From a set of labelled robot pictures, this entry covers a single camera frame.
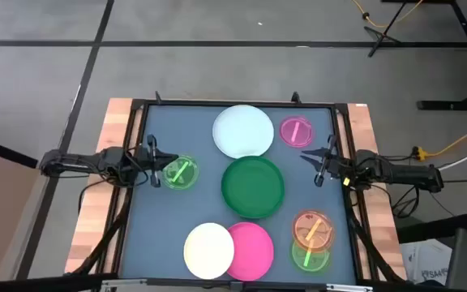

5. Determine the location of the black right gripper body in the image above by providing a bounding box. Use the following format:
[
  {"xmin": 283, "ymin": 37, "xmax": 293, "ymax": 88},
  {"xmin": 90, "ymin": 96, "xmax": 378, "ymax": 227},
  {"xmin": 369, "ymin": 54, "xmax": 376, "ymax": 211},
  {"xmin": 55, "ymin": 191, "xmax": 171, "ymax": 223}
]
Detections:
[{"xmin": 315, "ymin": 135, "xmax": 353, "ymax": 187}]

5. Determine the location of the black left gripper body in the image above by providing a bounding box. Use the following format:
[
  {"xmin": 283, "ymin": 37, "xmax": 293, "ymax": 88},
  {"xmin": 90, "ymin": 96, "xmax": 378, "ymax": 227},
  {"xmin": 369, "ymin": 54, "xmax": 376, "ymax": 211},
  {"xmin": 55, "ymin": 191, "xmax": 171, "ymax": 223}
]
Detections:
[{"xmin": 135, "ymin": 134, "xmax": 166, "ymax": 188}]

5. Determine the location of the small translucent green plate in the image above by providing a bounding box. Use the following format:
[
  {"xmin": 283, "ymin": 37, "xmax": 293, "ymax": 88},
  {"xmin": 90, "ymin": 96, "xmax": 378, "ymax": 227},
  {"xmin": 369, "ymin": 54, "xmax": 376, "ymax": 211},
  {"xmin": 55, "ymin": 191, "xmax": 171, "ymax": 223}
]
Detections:
[
  {"xmin": 290, "ymin": 238, "xmax": 332, "ymax": 273},
  {"xmin": 161, "ymin": 154, "xmax": 200, "ymax": 191}
]

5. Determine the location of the small translucent pink plate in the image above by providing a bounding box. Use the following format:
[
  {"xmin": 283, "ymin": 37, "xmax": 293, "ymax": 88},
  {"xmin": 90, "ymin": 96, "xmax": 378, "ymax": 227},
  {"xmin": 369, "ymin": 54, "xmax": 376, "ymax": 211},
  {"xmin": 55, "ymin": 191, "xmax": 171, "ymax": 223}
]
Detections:
[{"xmin": 279, "ymin": 115, "xmax": 315, "ymax": 148}]

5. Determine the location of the dark green plastic plate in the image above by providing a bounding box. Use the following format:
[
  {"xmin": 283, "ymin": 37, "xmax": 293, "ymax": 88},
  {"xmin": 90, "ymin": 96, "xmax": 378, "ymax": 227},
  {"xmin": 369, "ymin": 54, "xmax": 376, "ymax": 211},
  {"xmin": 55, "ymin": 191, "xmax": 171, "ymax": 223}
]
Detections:
[{"xmin": 221, "ymin": 155, "xmax": 286, "ymax": 220}]

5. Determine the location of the cream plastic plate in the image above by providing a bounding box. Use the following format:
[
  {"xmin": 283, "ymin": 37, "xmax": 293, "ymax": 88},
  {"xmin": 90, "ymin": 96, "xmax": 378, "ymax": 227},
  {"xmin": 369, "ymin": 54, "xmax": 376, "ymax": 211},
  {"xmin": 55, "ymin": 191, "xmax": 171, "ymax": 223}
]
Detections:
[{"xmin": 182, "ymin": 221, "xmax": 235, "ymax": 281}]

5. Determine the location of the pink plastic plate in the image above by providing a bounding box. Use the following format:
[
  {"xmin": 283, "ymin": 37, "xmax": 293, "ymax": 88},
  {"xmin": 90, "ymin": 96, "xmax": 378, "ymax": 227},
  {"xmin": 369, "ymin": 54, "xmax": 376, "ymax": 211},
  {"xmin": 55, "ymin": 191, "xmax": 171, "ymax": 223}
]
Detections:
[{"xmin": 225, "ymin": 221, "xmax": 276, "ymax": 282}]

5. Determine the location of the blue-grey table mat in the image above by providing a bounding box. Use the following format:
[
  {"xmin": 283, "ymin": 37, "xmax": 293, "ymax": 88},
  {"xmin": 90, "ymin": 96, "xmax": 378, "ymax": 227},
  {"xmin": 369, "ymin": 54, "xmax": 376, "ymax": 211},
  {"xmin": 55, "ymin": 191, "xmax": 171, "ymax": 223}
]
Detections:
[{"xmin": 119, "ymin": 104, "xmax": 358, "ymax": 285}]

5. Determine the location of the small translucent orange plate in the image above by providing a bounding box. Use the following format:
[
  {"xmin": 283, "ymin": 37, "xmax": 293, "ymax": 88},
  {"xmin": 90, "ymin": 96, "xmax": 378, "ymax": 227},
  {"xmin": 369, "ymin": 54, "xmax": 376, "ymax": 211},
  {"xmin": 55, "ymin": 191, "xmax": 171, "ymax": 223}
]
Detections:
[{"xmin": 291, "ymin": 209, "xmax": 336, "ymax": 253}]

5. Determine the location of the large pale blue plastic plate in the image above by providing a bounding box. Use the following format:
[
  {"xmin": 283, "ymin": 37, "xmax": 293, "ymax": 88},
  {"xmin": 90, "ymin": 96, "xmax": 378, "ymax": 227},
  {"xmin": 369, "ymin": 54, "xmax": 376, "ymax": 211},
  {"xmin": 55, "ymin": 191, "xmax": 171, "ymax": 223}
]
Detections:
[{"xmin": 212, "ymin": 104, "xmax": 276, "ymax": 160}]

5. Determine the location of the white printed bag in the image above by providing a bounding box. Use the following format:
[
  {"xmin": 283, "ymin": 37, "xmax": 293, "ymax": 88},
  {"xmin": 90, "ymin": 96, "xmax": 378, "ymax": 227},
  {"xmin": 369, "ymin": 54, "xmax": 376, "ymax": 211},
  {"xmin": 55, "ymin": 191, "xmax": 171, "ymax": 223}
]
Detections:
[{"xmin": 399, "ymin": 238, "xmax": 454, "ymax": 287}]

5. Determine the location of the black tripod stand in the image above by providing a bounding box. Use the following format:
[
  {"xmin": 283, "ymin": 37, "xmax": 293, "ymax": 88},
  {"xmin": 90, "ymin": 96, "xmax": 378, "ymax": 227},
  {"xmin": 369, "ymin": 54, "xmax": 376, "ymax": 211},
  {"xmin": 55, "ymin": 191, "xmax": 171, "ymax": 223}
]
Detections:
[{"xmin": 362, "ymin": 0, "xmax": 409, "ymax": 58}]

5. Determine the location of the black table frame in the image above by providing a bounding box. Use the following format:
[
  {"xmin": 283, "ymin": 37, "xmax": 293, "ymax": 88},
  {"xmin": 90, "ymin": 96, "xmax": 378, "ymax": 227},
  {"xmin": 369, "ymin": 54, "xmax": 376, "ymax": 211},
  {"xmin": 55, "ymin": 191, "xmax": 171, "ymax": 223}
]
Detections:
[{"xmin": 65, "ymin": 91, "xmax": 407, "ymax": 292}]

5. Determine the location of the black cable bundle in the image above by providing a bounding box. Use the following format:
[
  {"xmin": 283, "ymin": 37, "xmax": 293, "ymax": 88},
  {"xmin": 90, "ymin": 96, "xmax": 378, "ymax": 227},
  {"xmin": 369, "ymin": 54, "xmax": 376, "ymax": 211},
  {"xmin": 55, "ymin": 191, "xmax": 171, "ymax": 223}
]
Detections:
[{"xmin": 379, "ymin": 153, "xmax": 467, "ymax": 220}]

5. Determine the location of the yellow extension cord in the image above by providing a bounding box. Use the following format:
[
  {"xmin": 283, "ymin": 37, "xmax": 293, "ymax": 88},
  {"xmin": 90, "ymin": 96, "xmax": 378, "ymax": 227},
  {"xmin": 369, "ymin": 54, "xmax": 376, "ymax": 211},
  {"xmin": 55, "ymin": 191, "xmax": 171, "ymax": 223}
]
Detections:
[{"xmin": 411, "ymin": 118, "xmax": 467, "ymax": 161}]

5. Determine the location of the white cable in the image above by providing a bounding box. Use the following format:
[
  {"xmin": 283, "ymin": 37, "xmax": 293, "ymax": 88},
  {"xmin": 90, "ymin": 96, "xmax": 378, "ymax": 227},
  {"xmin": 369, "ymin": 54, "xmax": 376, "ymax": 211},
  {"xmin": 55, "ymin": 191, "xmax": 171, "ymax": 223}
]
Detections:
[{"xmin": 438, "ymin": 141, "xmax": 467, "ymax": 172}]

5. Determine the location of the yellow cable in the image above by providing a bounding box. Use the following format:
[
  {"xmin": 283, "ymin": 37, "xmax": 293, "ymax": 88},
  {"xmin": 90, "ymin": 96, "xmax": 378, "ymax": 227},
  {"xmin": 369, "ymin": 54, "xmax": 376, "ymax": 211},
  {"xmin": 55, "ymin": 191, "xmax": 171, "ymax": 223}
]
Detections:
[{"xmin": 350, "ymin": 0, "xmax": 425, "ymax": 29}]

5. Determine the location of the black desk frame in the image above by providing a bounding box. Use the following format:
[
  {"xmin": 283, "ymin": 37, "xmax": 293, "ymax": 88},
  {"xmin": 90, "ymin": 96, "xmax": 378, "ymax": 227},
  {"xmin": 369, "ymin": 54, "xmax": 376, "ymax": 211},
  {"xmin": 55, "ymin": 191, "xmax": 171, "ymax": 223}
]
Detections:
[{"xmin": 381, "ymin": 0, "xmax": 467, "ymax": 111}]

